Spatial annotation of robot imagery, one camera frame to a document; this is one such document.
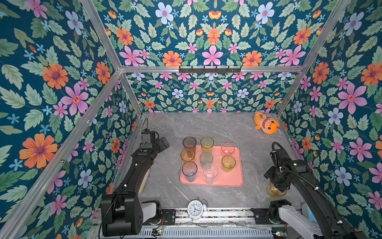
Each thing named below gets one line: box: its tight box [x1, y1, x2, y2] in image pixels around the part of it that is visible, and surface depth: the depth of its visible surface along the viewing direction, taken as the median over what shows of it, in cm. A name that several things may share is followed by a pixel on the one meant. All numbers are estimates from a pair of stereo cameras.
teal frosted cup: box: [199, 152, 214, 169], surface depth 91 cm
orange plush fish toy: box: [253, 111, 281, 135], surface depth 106 cm
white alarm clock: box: [187, 196, 208, 222], surface depth 75 cm
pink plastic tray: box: [179, 145, 244, 188], surface depth 88 cm
